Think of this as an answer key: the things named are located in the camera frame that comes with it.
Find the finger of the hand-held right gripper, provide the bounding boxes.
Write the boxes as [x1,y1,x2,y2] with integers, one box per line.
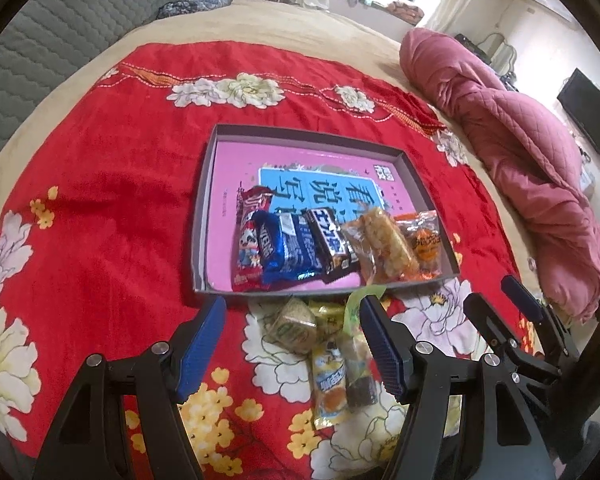
[501,275,581,366]
[462,292,518,356]

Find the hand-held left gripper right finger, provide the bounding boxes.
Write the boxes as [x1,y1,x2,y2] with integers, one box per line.
[358,295,556,480]

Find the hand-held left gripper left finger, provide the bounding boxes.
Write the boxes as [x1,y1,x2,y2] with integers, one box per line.
[30,295,228,480]

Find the green label snack packet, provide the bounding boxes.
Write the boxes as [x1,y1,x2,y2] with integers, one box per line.
[342,284,387,413]

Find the beige green snack packet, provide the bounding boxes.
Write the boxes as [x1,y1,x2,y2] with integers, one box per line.
[262,296,318,358]

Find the yellow cracker packet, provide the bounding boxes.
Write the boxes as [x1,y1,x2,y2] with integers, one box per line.
[342,200,421,286]

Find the black chocolate bar packet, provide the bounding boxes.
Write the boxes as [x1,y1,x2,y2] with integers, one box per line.
[302,207,361,283]

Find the blue cookie packet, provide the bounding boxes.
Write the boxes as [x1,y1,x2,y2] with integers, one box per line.
[252,210,326,288]

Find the grey cardboard box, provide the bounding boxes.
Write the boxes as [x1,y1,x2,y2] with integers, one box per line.
[192,124,462,295]

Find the yellow blue cake packet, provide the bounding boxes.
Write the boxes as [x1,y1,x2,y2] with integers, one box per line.
[307,300,353,431]

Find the orange clear snack bag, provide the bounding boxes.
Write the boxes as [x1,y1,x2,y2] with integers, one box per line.
[395,210,443,281]

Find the red candy packet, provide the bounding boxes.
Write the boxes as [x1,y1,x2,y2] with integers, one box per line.
[231,185,276,293]

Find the pink quilt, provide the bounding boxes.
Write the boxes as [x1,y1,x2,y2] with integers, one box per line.
[399,27,600,323]

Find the pink book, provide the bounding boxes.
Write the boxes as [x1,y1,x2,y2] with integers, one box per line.
[205,140,421,291]

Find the red floral blanket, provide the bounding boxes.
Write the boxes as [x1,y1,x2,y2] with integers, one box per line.
[0,40,546,480]

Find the black television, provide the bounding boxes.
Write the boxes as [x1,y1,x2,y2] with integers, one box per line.
[556,67,600,163]

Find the metal chair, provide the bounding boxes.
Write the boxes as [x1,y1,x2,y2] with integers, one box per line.
[480,30,518,81]

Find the white air conditioner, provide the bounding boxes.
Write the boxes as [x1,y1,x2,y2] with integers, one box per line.
[522,0,576,23]

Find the clothes on window sill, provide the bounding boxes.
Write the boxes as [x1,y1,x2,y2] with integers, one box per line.
[385,0,426,26]

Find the beige bed sheet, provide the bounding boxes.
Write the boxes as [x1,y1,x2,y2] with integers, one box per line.
[0,0,581,311]

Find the dark floral cloth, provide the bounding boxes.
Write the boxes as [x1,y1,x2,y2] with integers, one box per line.
[157,0,231,21]

